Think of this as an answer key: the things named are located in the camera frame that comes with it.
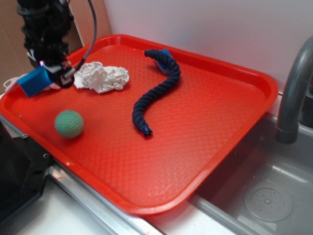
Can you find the pink plush toy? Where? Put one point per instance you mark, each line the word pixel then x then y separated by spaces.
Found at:
pixel 12 84

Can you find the green dimpled ball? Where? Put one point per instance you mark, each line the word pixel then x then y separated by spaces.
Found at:
pixel 69 124

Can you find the blue rectangular block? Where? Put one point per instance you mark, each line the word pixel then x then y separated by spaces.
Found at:
pixel 34 82

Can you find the crumpled white paper towel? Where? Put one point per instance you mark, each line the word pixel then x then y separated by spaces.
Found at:
pixel 102 79

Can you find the blue tag under rope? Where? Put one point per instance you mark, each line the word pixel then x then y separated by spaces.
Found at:
pixel 163 60

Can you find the grey faucet spout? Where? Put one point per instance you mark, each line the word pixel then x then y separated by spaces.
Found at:
pixel 296 105

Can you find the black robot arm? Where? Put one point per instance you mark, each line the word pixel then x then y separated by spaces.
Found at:
pixel 46 23

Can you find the grey sink basin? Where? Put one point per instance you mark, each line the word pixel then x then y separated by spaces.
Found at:
pixel 262 187

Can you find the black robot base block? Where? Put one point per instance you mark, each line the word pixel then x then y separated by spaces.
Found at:
pixel 24 166

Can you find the light wooden board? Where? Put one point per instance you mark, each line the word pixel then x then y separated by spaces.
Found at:
pixel 81 33

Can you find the red plastic tray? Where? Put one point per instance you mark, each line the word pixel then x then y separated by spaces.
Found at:
pixel 194 126

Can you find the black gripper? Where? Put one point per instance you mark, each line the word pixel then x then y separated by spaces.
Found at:
pixel 54 57

